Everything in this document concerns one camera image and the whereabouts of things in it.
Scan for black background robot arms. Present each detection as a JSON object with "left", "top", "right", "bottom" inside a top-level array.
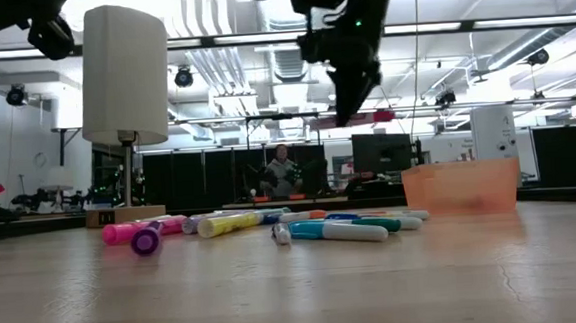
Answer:
[{"left": 9, "top": 179, "right": 91, "bottom": 213}]

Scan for black overhead frame bar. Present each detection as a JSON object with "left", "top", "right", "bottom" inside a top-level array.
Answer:
[{"left": 0, "top": 12, "right": 576, "bottom": 62}]

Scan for white column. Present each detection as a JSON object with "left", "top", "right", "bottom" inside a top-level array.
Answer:
[{"left": 468, "top": 104, "right": 519, "bottom": 162}]

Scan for black monitor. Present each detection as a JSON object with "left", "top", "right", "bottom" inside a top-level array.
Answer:
[{"left": 350, "top": 130, "right": 415, "bottom": 177}]

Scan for blue mini marker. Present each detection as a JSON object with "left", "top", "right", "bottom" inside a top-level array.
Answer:
[{"left": 322, "top": 211, "right": 364, "bottom": 223}]

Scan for red permanent marker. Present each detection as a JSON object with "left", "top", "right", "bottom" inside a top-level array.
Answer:
[{"left": 309, "top": 108, "right": 397, "bottom": 131}]

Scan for purple mini marker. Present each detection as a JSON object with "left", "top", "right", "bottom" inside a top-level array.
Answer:
[{"left": 271, "top": 220, "right": 293, "bottom": 248}]

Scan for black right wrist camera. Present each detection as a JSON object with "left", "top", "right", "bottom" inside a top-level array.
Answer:
[{"left": 295, "top": 28, "right": 336, "bottom": 66}]

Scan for orange plastic bin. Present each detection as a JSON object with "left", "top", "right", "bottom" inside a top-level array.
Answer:
[{"left": 400, "top": 156, "right": 524, "bottom": 221}]

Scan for green mini marker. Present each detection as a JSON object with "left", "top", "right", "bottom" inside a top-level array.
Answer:
[{"left": 321, "top": 214, "right": 425, "bottom": 239}]

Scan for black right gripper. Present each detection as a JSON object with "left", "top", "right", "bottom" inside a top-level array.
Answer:
[{"left": 291, "top": 0, "right": 407, "bottom": 131}]

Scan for black partition panel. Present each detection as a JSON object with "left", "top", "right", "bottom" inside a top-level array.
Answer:
[
  {"left": 529, "top": 125, "right": 576, "bottom": 191},
  {"left": 139, "top": 142, "right": 329, "bottom": 209}
]

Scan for yellow highlighter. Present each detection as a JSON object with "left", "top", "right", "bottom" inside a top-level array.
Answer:
[{"left": 195, "top": 210, "right": 266, "bottom": 240}]

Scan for white light strip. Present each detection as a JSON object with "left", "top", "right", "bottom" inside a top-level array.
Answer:
[
  {"left": 212, "top": 30, "right": 307, "bottom": 47},
  {"left": 473, "top": 14, "right": 576, "bottom": 31},
  {"left": 383, "top": 21, "right": 463, "bottom": 36},
  {"left": 0, "top": 45, "right": 75, "bottom": 60}
]

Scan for dark purple highlighter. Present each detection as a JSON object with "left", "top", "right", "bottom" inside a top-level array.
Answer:
[{"left": 128, "top": 220, "right": 167, "bottom": 258}]

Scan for person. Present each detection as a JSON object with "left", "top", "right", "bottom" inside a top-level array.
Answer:
[{"left": 257, "top": 143, "right": 307, "bottom": 199}]

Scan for red mini marker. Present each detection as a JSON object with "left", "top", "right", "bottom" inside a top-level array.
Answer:
[{"left": 277, "top": 208, "right": 329, "bottom": 225}]

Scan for white shade table lamp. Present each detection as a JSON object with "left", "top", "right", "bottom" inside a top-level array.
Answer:
[{"left": 71, "top": 2, "right": 180, "bottom": 229}]

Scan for silver ventilation duct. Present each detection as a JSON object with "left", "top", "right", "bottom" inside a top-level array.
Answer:
[{"left": 255, "top": 0, "right": 296, "bottom": 34}]

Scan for pink highlighter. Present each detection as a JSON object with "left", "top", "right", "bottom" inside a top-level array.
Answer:
[{"left": 100, "top": 214, "right": 190, "bottom": 247}]

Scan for black ceiling spotlight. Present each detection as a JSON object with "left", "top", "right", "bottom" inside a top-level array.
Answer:
[
  {"left": 433, "top": 88, "right": 459, "bottom": 108},
  {"left": 525, "top": 47, "right": 552, "bottom": 68},
  {"left": 4, "top": 83, "right": 29, "bottom": 108},
  {"left": 172, "top": 65, "right": 196, "bottom": 89}
]

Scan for turquoise mini marker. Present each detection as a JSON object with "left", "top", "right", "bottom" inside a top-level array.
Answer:
[{"left": 287, "top": 215, "right": 390, "bottom": 250}]

